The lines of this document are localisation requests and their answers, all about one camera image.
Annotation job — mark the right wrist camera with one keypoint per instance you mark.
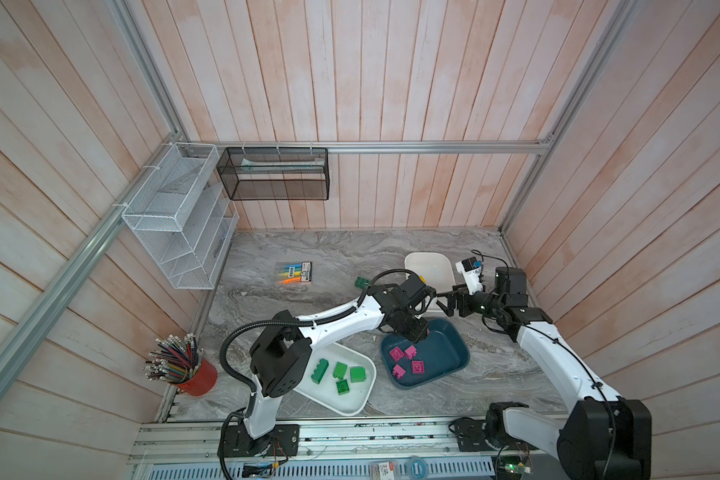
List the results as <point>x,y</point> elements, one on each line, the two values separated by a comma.
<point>471,271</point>

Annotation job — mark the black mesh wall basket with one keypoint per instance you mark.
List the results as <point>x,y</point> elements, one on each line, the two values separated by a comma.
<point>275,173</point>

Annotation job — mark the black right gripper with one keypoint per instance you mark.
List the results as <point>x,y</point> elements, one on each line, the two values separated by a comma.
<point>462,295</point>

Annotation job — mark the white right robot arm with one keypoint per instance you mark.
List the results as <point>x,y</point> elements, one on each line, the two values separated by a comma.
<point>605,435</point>

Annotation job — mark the green lego cube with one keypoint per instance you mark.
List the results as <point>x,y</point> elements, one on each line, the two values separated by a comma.
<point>357,374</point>
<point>340,370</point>

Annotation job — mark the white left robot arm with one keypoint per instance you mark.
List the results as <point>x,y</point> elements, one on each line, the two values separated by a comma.
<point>280,354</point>

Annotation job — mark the dark green 2x4 lego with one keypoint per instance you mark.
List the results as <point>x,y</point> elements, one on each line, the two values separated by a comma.
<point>361,282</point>

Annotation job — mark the long green lego brick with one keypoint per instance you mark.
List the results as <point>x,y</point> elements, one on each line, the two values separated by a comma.
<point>320,370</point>

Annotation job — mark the white wire mesh shelf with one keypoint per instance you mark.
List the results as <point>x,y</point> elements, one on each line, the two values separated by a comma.
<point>181,219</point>

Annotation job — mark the highlighter marker pack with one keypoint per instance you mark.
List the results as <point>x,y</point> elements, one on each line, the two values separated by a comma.
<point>294,273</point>

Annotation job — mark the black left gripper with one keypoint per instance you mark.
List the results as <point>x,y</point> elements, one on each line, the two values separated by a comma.
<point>415,334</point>

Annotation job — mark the red cup of pencils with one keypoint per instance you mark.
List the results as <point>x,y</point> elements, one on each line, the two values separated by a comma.
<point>179,361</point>

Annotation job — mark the white rectangular bin near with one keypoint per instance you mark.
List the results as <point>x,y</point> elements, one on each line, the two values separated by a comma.
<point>325,393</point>

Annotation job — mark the white rectangular bin far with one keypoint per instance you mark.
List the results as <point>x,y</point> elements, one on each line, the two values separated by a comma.
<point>436,269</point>

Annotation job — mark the green square lego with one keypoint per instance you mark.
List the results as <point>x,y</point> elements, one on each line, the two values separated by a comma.
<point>342,387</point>

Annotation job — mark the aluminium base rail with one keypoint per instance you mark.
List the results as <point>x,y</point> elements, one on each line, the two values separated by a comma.
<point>345,448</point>

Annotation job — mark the teal rectangular bin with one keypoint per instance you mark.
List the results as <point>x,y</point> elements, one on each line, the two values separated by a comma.
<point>443,352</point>

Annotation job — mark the white rectangular bin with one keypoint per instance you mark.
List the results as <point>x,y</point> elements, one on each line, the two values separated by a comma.
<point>325,393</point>
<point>436,269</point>

